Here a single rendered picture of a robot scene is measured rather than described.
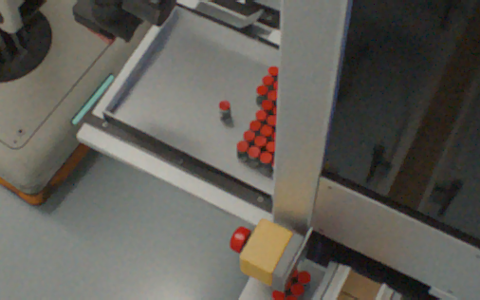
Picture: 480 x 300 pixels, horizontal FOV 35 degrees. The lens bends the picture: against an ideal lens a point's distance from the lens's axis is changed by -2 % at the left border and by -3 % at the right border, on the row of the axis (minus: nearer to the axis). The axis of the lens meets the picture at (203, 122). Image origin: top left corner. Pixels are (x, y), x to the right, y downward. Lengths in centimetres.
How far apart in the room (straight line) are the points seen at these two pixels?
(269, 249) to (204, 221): 113
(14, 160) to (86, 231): 33
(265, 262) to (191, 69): 47
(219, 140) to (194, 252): 89
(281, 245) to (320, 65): 43
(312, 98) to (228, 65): 63
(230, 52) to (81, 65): 83
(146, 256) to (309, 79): 149
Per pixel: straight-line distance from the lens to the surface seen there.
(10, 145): 215
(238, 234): 117
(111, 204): 232
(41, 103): 219
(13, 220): 237
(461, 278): 110
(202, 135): 139
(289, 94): 85
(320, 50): 76
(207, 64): 146
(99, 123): 140
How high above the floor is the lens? 211
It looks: 61 degrees down
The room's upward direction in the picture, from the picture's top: 7 degrees counter-clockwise
